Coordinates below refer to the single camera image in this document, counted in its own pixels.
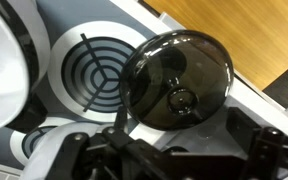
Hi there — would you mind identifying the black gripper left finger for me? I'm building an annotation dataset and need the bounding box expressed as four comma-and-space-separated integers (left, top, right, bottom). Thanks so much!
114, 106, 128, 133

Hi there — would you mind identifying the grey saucepan with black handle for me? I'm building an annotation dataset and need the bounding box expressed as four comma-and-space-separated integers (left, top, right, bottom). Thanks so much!
20, 122, 115, 180

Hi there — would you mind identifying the grey pot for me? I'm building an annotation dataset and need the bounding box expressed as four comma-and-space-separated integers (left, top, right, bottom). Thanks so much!
0, 0, 50, 132

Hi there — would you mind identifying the wooden floor panel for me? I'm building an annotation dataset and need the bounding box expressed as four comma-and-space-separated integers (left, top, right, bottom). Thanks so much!
145, 0, 288, 89

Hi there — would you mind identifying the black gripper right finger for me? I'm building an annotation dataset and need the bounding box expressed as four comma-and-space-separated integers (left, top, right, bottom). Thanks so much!
226, 107, 262, 153

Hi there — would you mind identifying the black pot lid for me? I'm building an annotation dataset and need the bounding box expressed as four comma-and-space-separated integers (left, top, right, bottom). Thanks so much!
120, 30, 234, 131

